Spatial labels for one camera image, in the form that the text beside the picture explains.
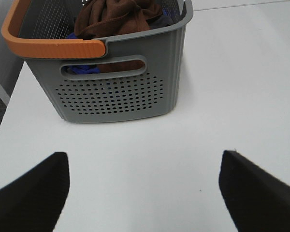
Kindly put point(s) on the dark grey towel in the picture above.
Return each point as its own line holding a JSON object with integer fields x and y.
{"x": 163, "y": 21}

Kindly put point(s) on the grey perforated laundry basket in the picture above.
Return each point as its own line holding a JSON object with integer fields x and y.
{"x": 140, "y": 71}

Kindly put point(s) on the brown towel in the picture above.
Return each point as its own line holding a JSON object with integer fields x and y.
{"x": 104, "y": 18}

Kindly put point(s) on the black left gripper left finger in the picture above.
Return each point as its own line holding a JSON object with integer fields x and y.
{"x": 34, "y": 201}

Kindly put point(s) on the orange basket handle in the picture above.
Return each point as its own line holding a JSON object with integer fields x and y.
{"x": 44, "y": 48}

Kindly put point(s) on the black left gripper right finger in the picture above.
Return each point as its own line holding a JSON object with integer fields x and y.
{"x": 256, "y": 200}

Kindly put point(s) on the blue towel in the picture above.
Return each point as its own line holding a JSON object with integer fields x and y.
{"x": 82, "y": 69}

